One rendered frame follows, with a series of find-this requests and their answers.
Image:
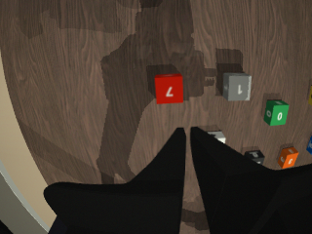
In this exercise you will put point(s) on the blue block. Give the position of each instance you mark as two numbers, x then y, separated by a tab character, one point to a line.
309	146

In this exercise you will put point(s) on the orange digit block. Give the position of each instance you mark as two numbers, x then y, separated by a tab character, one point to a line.
287	157

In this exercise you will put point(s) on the green block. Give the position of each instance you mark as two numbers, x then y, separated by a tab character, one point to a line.
276	112

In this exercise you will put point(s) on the red block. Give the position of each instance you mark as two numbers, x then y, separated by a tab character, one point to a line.
168	88

